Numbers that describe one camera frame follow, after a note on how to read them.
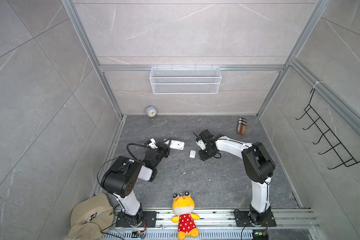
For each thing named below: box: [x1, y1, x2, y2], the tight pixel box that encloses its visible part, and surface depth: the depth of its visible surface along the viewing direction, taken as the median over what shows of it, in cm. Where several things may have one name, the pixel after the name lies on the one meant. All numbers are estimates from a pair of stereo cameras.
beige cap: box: [67, 193, 115, 240], surface depth 74 cm
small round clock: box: [145, 105, 158, 121], surface depth 117 cm
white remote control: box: [163, 138, 185, 151], surface depth 87 cm
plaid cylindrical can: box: [237, 117, 247, 135], surface depth 113 cm
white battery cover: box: [189, 149, 196, 158], surface depth 99 cm
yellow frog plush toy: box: [171, 191, 200, 240], surface depth 72 cm
